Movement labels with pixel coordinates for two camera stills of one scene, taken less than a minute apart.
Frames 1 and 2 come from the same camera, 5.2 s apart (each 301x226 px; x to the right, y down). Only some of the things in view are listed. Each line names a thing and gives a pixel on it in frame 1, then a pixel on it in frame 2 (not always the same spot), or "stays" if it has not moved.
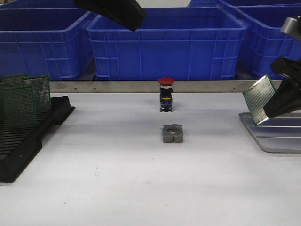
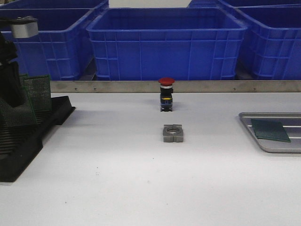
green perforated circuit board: [257, 95] → [272, 130]
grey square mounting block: [172, 133] stays
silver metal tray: [279, 134] stays
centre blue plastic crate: [195, 44] stays
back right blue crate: [245, 4] stays
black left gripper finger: [128, 12] → [10, 89]
